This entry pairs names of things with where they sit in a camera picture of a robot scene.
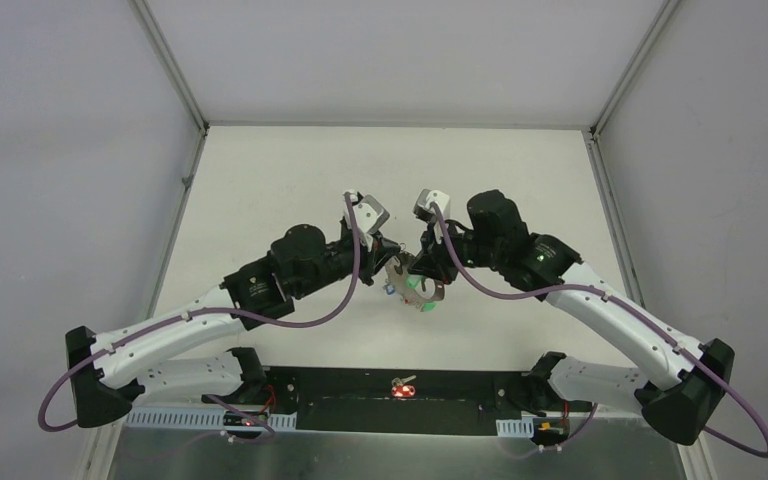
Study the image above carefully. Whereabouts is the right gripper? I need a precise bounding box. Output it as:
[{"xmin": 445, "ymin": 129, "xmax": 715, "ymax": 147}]
[{"xmin": 408, "ymin": 215, "xmax": 504, "ymax": 286}]

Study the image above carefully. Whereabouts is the green tag key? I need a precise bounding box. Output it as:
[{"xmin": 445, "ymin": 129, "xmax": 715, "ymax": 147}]
[{"xmin": 407, "ymin": 276, "xmax": 424, "ymax": 289}]

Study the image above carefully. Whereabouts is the metal keyring plate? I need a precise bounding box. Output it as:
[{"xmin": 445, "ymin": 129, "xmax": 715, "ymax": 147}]
[{"xmin": 383, "ymin": 251, "xmax": 445, "ymax": 312}]

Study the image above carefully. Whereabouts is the red tag key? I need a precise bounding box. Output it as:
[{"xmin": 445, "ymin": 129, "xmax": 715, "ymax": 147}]
[{"xmin": 391, "ymin": 375, "xmax": 416, "ymax": 398}]

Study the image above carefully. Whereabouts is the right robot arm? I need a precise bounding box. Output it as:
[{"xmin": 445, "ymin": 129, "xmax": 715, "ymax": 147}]
[{"xmin": 410, "ymin": 189, "xmax": 735, "ymax": 445}]

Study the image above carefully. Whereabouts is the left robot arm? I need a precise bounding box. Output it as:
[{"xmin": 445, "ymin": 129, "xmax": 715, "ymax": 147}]
[{"xmin": 65, "ymin": 220, "xmax": 401, "ymax": 428}]

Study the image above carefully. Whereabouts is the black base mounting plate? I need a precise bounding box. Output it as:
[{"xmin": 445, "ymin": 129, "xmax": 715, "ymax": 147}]
[{"xmin": 201, "ymin": 365, "xmax": 595, "ymax": 437}]

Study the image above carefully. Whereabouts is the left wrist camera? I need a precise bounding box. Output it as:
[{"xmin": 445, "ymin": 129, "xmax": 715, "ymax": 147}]
[{"xmin": 343, "ymin": 189, "xmax": 390, "ymax": 235}]

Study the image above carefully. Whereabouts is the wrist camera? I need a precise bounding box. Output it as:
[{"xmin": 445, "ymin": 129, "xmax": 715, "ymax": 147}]
[
  {"xmin": 413, "ymin": 189, "xmax": 451, "ymax": 223},
  {"xmin": 343, "ymin": 189, "xmax": 390, "ymax": 235}
]

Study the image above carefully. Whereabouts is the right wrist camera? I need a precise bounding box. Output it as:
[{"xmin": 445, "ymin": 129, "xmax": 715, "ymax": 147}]
[{"xmin": 413, "ymin": 189, "xmax": 451, "ymax": 223}]

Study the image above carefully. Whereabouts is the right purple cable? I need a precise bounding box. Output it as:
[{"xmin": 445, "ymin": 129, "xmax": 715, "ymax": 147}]
[{"xmin": 428, "ymin": 201, "xmax": 768, "ymax": 460}]

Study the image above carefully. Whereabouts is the purple cable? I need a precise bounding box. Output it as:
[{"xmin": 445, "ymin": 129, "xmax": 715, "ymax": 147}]
[
  {"xmin": 38, "ymin": 190, "xmax": 364, "ymax": 444},
  {"xmin": 428, "ymin": 201, "xmax": 768, "ymax": 460}
]

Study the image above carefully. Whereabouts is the aluminium front rail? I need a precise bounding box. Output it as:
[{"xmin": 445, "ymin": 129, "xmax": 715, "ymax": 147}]
[{"xmin": 100, "ymin": 370, "xmax": 699, "ymax": 421}]

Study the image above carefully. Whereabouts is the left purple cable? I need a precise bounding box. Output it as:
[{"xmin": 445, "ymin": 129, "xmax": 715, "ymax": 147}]
[{"xmin": 38, "ymin": 190, "xmax": 364, "ymax": 444}]

